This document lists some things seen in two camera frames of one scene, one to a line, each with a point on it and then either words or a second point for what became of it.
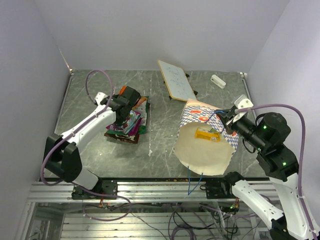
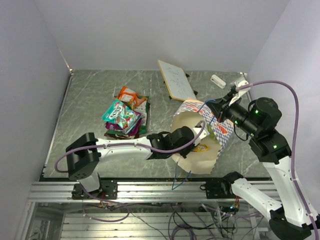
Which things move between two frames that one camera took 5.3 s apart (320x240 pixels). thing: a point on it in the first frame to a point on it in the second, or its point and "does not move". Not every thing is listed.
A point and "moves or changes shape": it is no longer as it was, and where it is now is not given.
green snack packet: [144, 109] does not move
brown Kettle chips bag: [133, 139] does not move
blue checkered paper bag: [202, 143] moves or changes shape
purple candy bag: [115, 127] does not move
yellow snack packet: [201, 133] to [201, 148]
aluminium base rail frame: [144, 210] does not move
